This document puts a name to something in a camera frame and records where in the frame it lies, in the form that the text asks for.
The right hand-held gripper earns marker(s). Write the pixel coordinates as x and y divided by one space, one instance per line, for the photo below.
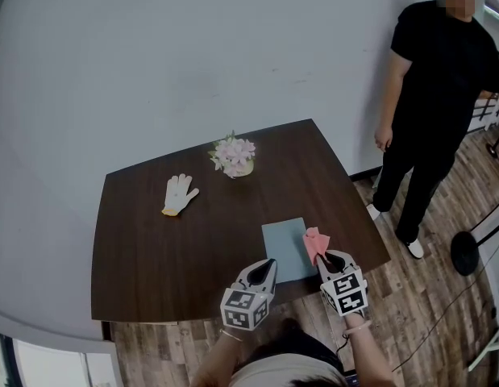
348 294

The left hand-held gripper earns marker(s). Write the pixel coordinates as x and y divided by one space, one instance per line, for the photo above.
239 306

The pink cloth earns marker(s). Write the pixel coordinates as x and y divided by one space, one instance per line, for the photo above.
317 242

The blue-grey notebook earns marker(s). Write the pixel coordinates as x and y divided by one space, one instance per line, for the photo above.
285 248

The person's right forearm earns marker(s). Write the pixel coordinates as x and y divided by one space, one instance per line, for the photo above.
370 357

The person's left forearm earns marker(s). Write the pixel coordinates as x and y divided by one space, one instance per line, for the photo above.
214 363

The pink bangle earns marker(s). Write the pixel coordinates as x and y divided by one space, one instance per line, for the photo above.
357 329

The person's black trousers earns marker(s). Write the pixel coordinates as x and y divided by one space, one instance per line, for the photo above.
297 341

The person's beige shirt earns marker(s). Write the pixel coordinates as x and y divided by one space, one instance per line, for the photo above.
285 373

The tablet with lit screen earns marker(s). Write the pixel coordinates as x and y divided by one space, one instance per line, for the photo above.
352 379

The white work glove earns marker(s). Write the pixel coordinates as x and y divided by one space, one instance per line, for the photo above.
178 196

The pink flowers in cream pot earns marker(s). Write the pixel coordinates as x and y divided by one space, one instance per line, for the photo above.
233 155

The white shelf with black bars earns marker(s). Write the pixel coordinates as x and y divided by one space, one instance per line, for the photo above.
489 111

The window with dark frame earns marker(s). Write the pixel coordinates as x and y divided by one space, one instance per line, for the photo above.
51 365

